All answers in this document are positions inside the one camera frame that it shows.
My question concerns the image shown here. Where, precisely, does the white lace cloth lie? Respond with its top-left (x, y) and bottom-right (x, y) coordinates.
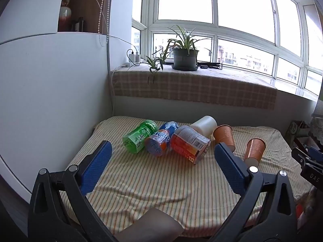
top-left (309, 101), bottom-right (323, 144)

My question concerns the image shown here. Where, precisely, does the black bar device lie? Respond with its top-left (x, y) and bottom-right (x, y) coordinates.
top-left (197, 62), bottom-right (224, 70)

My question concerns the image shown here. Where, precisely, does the white window frame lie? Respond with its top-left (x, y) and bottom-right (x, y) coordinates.
top-left (131, 0), bottom-right (323, 97)

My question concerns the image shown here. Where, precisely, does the white plastic cup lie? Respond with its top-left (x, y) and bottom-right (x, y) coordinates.
top-left (189, 115), bottom-right (218, 139)

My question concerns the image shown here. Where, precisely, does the red and white vase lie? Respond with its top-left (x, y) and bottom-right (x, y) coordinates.
top-left (59, 0), bottom-right (75, 32)

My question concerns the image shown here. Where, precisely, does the dark shelf ornament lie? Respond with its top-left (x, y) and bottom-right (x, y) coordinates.
top-left (72, 17), bottom-right (85, 32)

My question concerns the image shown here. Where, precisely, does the clear cup with orange label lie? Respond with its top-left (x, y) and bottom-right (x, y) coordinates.
top-left (170, 125), bottom-right (211, 164)

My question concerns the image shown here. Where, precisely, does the potted spider plant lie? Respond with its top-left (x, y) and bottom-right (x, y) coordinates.
top-left (127, 25), bottom-right (217, 75)

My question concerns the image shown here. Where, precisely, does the colourful packet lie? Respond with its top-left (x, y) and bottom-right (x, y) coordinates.
top-left (295, 189), bottom-right (319, 230)

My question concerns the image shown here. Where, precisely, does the orange paper cup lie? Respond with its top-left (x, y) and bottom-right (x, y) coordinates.
top-left (213, 124), bottom-right (236, 153)
top-left (243, 138), bottom-right (266, 167)

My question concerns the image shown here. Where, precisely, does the white power cable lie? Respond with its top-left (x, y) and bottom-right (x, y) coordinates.
top-left (109, 65), bottom-right (125, 115)

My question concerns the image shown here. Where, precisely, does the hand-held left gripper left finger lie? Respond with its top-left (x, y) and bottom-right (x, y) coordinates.
top-left (28, 140), bottom-right (119, 242)

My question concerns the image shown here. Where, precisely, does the green and white box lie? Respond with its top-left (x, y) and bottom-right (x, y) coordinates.
top-left (285, 120), bottom-right (308, 145)

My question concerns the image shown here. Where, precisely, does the thin white cable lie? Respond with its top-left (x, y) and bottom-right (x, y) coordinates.
top-left (86, 0), bottom-right (108, 47)

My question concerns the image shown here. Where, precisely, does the white bead chain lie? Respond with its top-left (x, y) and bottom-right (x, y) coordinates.
top-left (100, 0), bottom-right (114, 36)

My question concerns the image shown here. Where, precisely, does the blue orange drink bottle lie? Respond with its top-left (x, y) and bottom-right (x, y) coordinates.
top-left (144, 121), bottom-right (180, 157)

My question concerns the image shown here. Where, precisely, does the white cabinet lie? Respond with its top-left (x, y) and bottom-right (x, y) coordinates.
top-left (0, 0), bottom-right (114, 204)

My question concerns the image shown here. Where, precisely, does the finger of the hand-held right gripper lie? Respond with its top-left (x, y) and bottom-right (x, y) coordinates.
top-left (291, 148), bottom-right (312, 168)
top-left (307, 146), bottom-right (323, 163)

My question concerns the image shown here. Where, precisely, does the green drink bottle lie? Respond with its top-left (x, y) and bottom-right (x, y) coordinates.
top-left (122, 119), bottom-right (159, 154)

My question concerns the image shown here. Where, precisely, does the striped yellow cloth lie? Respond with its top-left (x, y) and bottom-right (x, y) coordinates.
top-left (59, 116), bottom-right (316, 237)

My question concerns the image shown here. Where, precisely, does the dark plant saucer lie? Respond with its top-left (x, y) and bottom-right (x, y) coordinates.
top-left (172, 65), bottom-right (200, 72)

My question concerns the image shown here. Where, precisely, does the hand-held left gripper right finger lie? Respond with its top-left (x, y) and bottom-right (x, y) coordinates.
top-left (209, 142), bottom-right (304, 242)

